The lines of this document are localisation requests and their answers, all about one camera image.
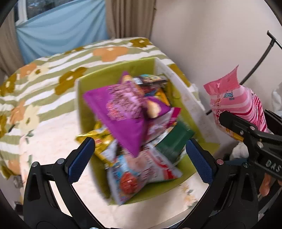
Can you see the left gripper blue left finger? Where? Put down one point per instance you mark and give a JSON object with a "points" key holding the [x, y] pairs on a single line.
{"points": [[78, 159]]}

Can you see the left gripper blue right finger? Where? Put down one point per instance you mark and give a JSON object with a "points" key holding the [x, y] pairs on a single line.
{"points": [[202, 160]]}

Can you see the gold yellow snack bag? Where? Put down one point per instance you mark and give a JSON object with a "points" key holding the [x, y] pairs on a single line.
{"points": [[105, 144]]}

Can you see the dark green snack packet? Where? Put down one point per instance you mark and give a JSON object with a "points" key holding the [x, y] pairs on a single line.
{"points": [[171, 146]]}

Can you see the blue red snack bag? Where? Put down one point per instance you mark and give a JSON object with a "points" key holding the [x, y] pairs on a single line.
{"points": [[129, 174]]}

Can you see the grey cartoon girl snack bag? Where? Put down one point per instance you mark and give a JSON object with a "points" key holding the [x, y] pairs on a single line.
{"points": [[158, 125]]}

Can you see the pink striped snack bag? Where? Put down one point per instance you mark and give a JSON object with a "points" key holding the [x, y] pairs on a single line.
{"points": [[226, 94]]}

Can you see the purple snack bag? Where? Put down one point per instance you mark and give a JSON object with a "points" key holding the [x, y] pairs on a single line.
{"points": [[124, 109]]}

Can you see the green cardboard box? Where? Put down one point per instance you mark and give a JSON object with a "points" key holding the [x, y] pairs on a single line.
{"points": [[179, 95]]}

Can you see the yellow brown chip bag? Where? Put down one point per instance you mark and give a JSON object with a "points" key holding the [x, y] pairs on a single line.
{"points": [[160, 94]]}

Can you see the dark brown snack bag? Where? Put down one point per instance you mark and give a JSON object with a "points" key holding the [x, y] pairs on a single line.
{"points": [[149, 83]]}

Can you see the person right hand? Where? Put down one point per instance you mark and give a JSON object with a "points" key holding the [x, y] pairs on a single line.
{"points": [[266, 185]]}

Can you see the cream floral table cloth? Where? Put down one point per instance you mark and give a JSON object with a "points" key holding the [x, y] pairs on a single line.
{"points": [[50, 201]]}

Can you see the green striped floral blanket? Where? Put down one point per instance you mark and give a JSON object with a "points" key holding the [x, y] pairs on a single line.
{"points": [[44, 89]]}

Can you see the left beige curtain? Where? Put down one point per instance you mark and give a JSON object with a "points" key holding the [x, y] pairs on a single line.
{"points": [[11, 57]]}

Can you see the beige curtain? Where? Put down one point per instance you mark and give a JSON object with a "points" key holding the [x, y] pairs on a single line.
{"points": [[130, 18], [11, 57]]}

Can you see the blue cloth under window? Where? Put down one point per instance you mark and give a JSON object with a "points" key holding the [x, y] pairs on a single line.
{"points": [[61, 29]]}

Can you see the right beige curtain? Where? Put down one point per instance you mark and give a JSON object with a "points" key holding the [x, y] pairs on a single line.
{"points": [[130, 18]]}

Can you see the window with white frame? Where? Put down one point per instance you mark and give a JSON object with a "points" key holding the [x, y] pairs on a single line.
{"points": [[27, 9]]}

